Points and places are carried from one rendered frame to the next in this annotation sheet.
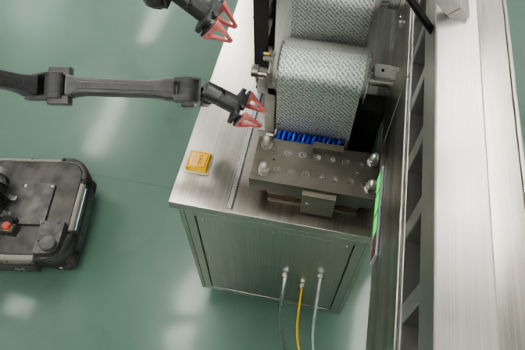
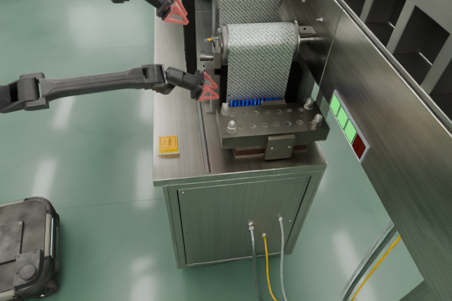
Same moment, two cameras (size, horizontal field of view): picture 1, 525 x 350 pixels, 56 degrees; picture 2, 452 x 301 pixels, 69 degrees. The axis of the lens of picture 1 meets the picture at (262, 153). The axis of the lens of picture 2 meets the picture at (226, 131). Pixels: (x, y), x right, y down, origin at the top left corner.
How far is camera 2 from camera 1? 53 cm
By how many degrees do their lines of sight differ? 17
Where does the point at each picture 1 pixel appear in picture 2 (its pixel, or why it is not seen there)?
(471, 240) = not seen: outside the picture
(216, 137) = (175, 125)
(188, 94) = (157, 77)
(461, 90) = not seen: outside the picture
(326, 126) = (267, 87)
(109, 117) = (56, 162)
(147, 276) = (124, 278)
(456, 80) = not seen: outside the picture
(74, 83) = (50, 84)
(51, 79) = (25, 84)
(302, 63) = (246, 32)
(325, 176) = (280, 123)
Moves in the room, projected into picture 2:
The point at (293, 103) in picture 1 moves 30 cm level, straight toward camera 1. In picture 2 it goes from (241, 70) to (268, 127)
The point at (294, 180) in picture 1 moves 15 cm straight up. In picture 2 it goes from (257, 130) to (263, 99)
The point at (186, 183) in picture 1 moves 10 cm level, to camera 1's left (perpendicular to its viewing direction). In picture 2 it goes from (163, 162) to (136, 169)
